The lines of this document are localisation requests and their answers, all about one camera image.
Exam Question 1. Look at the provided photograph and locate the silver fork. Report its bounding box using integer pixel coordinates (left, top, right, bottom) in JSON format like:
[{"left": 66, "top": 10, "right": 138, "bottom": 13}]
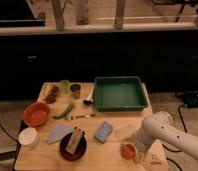
[{"left": 66, "top": 114, "right": 96, "bottom": 120}]

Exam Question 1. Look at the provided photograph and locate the black white spoon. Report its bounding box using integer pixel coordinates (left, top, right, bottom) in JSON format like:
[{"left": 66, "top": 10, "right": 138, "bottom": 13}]
[{"left": 83, "top": 88, "right": 94, "bottom": 105}]

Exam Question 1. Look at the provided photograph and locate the white round container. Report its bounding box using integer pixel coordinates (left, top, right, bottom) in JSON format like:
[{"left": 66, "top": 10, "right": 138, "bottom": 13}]
[{"left": 18, "top": 127, "right": 39, "bottom": 147}]

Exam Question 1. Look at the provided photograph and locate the grey blue cloth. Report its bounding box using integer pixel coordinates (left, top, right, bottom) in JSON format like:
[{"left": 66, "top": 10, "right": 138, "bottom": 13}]
[{"left": 47, "top": 125, "right": 73, "bottom": 144}]

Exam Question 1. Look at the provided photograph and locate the black cable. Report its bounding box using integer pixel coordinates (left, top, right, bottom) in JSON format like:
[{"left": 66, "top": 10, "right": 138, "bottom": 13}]
[
  {"left": 162, "top": 104, "right": 193, "bottom": 154},
  {"left": 0, "top": 114, "right": 20, "bottom": 144}
]

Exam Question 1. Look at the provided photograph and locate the black cable left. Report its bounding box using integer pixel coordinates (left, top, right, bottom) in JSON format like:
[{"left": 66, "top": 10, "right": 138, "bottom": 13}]
[{"left": 0, "top": 114, "right": 20, "bottom": 144}]

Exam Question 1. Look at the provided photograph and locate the bunch of dark grapes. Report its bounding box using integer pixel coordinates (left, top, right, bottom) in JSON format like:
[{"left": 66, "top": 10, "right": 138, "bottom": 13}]
[{"left": 45, "top": 85, "right": 59, "bottom": 104}]

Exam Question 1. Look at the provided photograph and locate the wooden block on plate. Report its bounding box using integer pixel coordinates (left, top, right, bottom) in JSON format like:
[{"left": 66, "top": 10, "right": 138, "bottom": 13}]
[{"left": 66, "top": 127, "right": 84, "bottom": 155}]

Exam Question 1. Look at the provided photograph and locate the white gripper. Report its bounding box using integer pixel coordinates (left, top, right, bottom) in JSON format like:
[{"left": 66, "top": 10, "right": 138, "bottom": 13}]
[{"left": 131, "top": 129, "right": 150, "bottom": 158}]

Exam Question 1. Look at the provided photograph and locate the green plastic cup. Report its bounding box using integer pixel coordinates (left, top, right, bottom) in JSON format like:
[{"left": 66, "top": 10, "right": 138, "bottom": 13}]
[{"left": 59, "top": 80, "right": 70, "bottom": 94}]

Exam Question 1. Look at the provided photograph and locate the dark round plate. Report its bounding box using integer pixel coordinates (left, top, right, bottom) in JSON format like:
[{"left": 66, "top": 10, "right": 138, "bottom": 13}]
[{"left": 59, "top": 133, "right": 87, "bottom": 161}]

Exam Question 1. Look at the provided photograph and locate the blue sponge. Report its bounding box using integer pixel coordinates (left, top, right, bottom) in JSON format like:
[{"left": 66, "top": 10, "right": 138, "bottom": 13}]
[{"left": 94, "top": 121, "right": 113, "bottom": 143}]

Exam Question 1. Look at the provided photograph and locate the green plastic tray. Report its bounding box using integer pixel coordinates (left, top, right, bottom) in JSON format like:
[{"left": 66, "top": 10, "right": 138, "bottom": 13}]
[{"left": 94, "top": 76, "right": 148, "bottom": 112}]

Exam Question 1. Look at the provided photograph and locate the blue device on floor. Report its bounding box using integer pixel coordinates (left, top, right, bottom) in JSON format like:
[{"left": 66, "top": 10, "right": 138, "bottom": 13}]
[{"left": 182, "top": 92, "right": 198, "bottom": 108}]

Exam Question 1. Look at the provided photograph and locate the orange bowl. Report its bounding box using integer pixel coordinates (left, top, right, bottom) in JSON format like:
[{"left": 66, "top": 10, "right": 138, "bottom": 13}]
[{"left": 23, "top": 102, "right": 50, "bottom": 127}]

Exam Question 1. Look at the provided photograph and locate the black cable right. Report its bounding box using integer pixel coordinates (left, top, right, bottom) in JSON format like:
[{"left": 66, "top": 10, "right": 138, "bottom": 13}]
[{"left": 162, "top": 104, "right": 193, "bottom": 154}]

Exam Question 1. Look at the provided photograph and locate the metal cup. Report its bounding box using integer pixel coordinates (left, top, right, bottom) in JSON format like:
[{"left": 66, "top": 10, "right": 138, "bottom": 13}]
[{"left": 70, "top": 84, "right": 81, "bottom": 99}]

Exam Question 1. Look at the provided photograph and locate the green cucumber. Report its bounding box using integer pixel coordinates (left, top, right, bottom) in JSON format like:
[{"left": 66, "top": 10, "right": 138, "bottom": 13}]
[{"left": 53, "top": 103, "right": 74, "bottom": 119}]

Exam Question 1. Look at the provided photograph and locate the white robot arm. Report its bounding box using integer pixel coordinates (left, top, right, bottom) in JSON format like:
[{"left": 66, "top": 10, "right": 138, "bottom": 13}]
[{"left": 131, "top": 111, "right": 198, "bottom": 160}]

